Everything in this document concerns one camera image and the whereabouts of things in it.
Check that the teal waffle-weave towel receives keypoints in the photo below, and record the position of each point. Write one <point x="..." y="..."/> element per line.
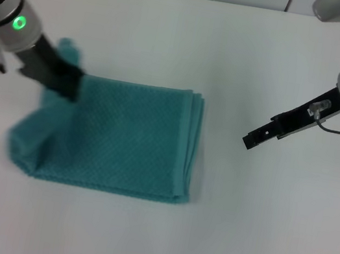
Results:
<point x="128" y="139"/>

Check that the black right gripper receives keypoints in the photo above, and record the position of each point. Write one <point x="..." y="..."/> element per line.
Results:
<point x="306" y="119"/>

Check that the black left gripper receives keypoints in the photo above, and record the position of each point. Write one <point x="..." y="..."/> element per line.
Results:
<point x="41" y="65"/>

